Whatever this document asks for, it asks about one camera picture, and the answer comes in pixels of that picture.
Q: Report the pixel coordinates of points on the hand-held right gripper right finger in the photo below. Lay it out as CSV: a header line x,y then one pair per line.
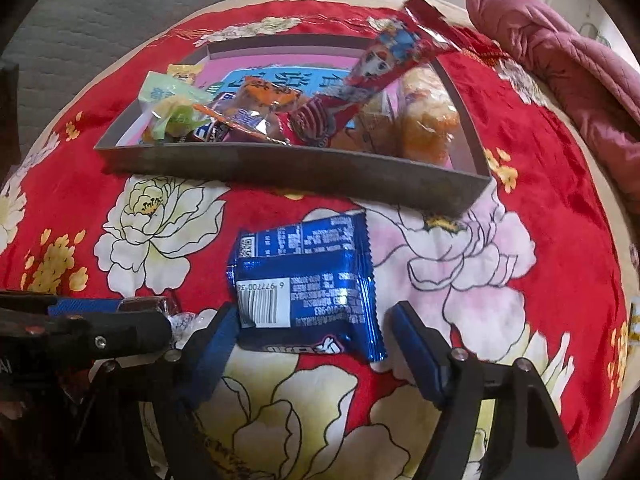
x,y
420,355

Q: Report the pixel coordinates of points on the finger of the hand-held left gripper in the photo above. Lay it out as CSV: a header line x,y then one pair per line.
x,y
85,306
125,332

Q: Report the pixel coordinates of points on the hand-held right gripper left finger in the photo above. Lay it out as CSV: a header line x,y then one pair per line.
x,y
210,355

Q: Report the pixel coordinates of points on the small brown candy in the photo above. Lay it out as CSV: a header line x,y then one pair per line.
x,y
145,304

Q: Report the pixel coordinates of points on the blue cookie packet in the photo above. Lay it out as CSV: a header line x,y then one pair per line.
x,y
310,270

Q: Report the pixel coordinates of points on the shallow grey cardboard box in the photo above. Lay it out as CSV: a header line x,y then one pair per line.
x,y
300,165

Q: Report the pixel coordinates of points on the pale green snack packet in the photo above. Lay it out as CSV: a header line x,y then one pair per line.
x,y
165,92

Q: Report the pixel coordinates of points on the tan wafer packet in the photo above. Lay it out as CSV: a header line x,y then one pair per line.
x,y
370,130

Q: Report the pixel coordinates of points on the clear bread packet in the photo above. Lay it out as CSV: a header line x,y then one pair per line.
x,y
425,120

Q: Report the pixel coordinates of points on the yellow snack packet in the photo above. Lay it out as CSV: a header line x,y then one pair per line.
x,y
182,74

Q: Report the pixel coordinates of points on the orange clear snack packet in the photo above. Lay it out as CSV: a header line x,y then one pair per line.
x,y
265,97

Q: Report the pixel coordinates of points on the red snack packet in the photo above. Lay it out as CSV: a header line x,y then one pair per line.
x,y
380,65

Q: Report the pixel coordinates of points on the red floral blanket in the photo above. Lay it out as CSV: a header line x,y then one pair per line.
x,y
525,185

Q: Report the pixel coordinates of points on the grey quilted cushion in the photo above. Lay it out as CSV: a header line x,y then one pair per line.
x,y
125,10

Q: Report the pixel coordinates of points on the pink book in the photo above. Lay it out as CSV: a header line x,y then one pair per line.
x,y
300,62

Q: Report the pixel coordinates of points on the pink quilt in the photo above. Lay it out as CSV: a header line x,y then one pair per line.
x,y
550,50

